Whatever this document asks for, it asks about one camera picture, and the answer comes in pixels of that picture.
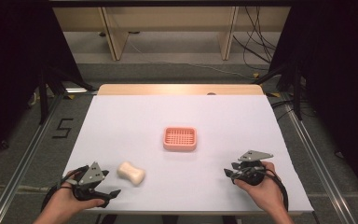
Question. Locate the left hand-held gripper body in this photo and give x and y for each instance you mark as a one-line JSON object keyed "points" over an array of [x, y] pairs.
{"points": [[90, 176]]}

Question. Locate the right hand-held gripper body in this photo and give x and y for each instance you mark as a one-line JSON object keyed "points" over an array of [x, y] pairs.
{"points": [[251, 168]]}

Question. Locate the cream soap bar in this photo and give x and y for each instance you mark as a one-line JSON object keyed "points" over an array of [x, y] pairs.
{"points": [[131, 173]]}

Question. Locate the pink soap dish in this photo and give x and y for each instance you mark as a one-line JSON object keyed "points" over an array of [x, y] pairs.
{"points": [[180, 138]]}

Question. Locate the person's right hand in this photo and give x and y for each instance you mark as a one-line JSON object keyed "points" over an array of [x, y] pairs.
{"points": [[265, 191]]}

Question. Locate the person's left hand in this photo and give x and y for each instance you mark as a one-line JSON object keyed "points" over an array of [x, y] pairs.
{"points": [[64, 199]]}

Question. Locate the white table sheet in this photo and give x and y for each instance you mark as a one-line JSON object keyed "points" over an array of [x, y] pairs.
{"points": [[180, 180]]}

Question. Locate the black metal stand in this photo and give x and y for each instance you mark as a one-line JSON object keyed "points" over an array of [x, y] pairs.
{"points": [[297, 93], [43, 96]]}

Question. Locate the wooden table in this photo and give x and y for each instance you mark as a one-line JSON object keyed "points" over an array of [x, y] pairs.
{"points": [[167, 89]]}

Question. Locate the black curtain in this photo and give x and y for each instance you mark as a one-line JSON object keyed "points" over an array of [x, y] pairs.
{"points": [[338, 77], [12, 62]]}

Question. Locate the beige desk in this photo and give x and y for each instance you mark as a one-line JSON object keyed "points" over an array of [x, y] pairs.
{"points": [[115, 34]]}

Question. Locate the metal floor rail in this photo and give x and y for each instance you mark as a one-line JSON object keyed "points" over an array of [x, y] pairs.
{"points": [[317, 161], [21, 165]]}

